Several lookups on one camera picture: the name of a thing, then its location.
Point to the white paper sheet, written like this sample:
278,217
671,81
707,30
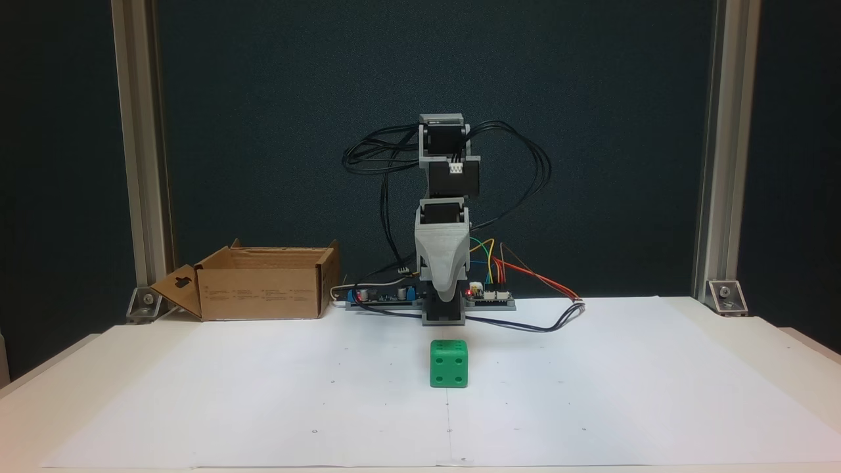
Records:
263,394

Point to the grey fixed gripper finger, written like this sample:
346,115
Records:
445,276

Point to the brown cardboard box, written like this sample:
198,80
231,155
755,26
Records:
263,292

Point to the blue circuit board red LED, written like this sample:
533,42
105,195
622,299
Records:
384,297

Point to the green dice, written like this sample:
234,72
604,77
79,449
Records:
449,364

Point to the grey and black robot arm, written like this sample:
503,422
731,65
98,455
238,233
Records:
450,180

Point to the aluminium frame post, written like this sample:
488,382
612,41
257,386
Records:
726,131
141,131

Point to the metal corner bracket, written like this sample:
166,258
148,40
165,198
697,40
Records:
728,297
146,303

